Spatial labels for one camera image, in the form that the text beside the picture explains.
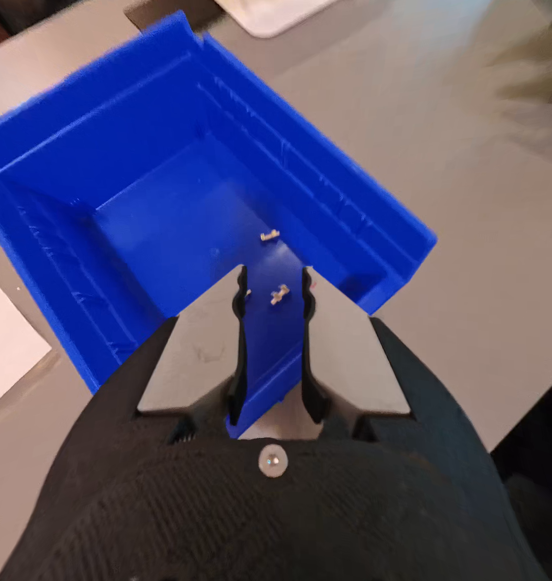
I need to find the printed paper leaflet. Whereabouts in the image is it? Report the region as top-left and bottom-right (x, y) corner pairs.
(0, 271), (52, 413)

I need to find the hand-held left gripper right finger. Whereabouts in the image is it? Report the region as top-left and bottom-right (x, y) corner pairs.
(301, 266), (415, 425)

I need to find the blue plastic bin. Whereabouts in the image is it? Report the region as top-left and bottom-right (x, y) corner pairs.
(0, 10), (438, 438)

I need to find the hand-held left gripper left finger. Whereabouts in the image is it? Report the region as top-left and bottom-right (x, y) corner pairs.
(136, 265), (249, 427)

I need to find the dark table cable hatch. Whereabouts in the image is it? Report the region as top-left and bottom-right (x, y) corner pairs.
(124, 0), (226, 34)

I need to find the white stand base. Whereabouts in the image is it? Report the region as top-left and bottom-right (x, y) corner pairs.
(212, 0), (338, 39)

